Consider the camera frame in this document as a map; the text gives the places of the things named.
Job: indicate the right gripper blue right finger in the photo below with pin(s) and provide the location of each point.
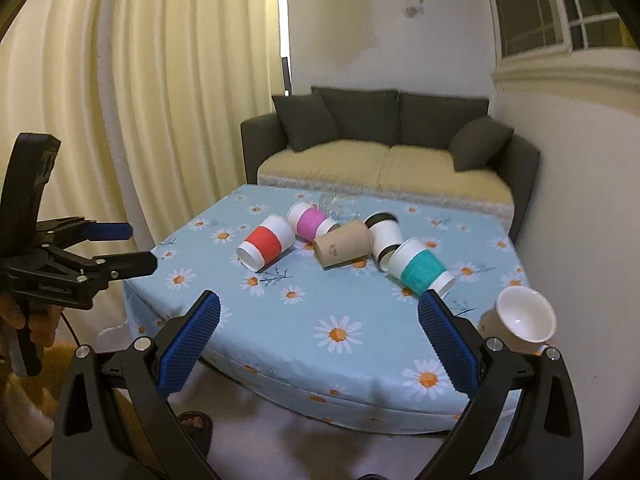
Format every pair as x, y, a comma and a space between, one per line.
544, 440

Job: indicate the brown kraft paper cup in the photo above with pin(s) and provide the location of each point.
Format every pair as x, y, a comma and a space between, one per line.
343, 245

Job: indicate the beige fluffy sofa cover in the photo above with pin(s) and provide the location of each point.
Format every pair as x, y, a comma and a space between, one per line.
398, 172

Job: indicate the dark grey cushion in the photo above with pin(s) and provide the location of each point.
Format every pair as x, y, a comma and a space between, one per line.
305, 120
478, 141

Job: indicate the white ceramic bowl cup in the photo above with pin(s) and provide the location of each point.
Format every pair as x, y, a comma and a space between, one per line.
522, 318

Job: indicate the pink sleeve paper cup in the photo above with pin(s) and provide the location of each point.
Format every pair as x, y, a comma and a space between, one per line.
309, 222

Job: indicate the cream curtain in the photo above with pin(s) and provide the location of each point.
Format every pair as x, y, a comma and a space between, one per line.
147, 98

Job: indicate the window with white frame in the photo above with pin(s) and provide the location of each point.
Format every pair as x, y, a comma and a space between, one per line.
531, 28

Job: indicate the right dark grey cushion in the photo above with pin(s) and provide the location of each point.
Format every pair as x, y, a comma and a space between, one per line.
478, 141

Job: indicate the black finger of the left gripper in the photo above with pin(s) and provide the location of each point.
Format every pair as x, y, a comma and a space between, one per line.
116, 267

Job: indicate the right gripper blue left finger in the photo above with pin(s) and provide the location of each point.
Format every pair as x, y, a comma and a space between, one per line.
90, 438

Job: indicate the person's left hand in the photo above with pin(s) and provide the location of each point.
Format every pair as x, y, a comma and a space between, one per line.
42, 323

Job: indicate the left dark grey cushion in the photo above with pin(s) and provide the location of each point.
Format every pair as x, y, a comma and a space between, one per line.
305, 120

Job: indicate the teal sleeve paper cup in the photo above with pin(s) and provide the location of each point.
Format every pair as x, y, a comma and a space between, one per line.
419, 270

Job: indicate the person's foot in sandal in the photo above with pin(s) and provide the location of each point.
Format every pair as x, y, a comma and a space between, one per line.
199, 428

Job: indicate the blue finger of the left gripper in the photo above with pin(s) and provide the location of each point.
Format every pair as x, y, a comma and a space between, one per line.
107, 231

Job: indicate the red sleeve paper cup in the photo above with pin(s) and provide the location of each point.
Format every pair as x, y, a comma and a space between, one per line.
266, 243

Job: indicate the clear glass cup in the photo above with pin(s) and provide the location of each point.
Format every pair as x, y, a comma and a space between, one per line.
340, 206

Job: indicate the blue daisy tablecloth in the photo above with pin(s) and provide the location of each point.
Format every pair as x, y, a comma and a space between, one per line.
341, 345

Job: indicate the black band white cup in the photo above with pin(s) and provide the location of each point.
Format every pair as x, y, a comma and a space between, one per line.
386, 237

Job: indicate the dark grey sofa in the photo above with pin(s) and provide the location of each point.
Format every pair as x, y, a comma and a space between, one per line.
395, 117

